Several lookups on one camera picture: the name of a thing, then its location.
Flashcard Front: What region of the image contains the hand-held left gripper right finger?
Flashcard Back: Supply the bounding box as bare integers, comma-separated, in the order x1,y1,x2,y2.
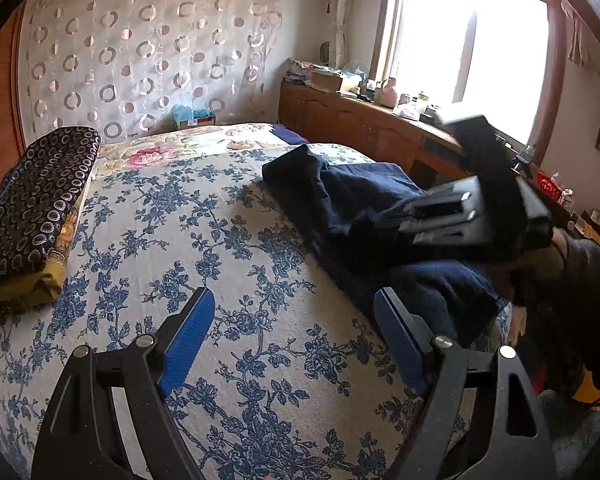
373,287,553,480

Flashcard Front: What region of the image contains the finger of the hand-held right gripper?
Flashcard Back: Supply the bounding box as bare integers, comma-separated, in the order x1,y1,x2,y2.
409,176,477,221
397,209,480,248

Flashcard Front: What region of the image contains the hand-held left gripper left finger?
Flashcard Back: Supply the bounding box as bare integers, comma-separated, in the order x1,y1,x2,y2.
30,287,217,480

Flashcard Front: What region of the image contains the navy t-shirt with orange print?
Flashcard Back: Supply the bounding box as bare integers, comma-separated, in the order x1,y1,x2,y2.
261,144,511,348

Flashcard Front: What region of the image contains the red basket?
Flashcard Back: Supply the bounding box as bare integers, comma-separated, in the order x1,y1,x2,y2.
536,172,563,201

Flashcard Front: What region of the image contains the pink jug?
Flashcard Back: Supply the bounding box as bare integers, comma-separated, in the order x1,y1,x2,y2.
377,77,400,108

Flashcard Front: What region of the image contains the long wooden cabinet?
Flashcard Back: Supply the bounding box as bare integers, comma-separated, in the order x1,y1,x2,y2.
279,82,581,231

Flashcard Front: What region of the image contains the window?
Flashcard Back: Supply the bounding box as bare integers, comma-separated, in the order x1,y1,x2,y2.
375,0,556,146

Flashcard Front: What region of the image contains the navy cloth at bed head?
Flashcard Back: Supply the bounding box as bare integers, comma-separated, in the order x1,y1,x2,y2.
272,124,310,144

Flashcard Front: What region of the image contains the yellow folded blanket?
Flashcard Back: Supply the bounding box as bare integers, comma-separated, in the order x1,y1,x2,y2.
0,187,93,328

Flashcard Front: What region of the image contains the pile of books and boxes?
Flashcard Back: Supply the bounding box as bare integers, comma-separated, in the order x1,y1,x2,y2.
283,57,366,93

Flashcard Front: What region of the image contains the cream window curtain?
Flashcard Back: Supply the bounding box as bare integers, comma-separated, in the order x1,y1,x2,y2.
325,0,361,68

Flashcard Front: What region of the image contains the blue tissue box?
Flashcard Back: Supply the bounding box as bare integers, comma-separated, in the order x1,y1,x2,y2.
172,104,217,132

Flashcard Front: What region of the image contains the wooden headboard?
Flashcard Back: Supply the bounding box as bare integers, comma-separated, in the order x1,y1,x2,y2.
0,7,31,216

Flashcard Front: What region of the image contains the dark ring-patterned folded cloth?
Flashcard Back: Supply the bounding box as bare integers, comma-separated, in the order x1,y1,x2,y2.
0,126,102,293

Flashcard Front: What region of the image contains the ring-patterned sheer curtain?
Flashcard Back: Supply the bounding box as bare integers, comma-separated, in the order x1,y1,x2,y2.
20,0,283,143

